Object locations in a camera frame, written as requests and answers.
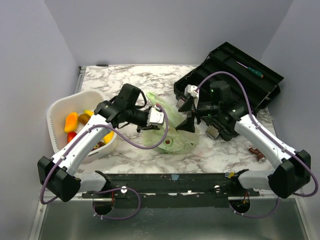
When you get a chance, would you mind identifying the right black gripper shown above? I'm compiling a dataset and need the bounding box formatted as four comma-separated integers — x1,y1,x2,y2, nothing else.
175,97,221,133

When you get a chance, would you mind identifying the green plastic bag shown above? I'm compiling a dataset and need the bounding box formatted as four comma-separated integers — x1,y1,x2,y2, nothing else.
146,92,200,154

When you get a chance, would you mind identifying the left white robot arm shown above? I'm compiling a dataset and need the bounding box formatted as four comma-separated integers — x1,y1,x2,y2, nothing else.
37,83,169,205

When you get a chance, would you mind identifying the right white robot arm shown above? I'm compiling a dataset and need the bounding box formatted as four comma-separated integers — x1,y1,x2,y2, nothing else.
176,81,312,199

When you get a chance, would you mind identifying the yellow fake banana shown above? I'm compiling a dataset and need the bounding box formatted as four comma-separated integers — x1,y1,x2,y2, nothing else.
83,110,94,117
102,131,114,145

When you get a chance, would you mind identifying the dark purple fake mangosteen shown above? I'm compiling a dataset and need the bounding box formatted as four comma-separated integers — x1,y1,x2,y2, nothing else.
92,141,105,151

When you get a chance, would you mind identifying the brown fake kiwi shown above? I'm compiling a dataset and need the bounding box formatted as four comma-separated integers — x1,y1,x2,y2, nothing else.
77,113,91,125

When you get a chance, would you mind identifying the yellow black connector plug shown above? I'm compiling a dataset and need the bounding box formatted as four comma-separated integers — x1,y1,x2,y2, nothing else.
224,172,235,179

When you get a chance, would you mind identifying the black plastic toolbox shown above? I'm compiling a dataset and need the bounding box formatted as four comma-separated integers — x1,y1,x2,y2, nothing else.
173,42,283,116

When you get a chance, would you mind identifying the white plastic basket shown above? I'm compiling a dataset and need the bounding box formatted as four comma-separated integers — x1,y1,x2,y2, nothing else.
46,89,118,164

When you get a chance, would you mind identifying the brown small tool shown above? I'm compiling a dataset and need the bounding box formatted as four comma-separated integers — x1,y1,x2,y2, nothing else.
248,147,266,163

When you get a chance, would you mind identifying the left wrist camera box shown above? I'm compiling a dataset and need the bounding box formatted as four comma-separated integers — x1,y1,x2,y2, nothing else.
147,104,165,126

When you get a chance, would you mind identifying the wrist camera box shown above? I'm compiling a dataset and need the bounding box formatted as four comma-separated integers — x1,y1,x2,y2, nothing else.
184,84,200,99
147,104,165,126

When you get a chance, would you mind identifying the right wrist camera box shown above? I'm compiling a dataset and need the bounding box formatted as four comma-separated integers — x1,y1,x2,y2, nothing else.
184,84,200,99

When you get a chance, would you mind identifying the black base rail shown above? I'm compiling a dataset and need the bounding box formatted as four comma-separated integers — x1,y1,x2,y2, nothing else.
82,171,260,210

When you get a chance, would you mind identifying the green handled screwdriver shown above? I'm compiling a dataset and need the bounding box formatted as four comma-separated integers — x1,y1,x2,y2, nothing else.
236,61,264,79

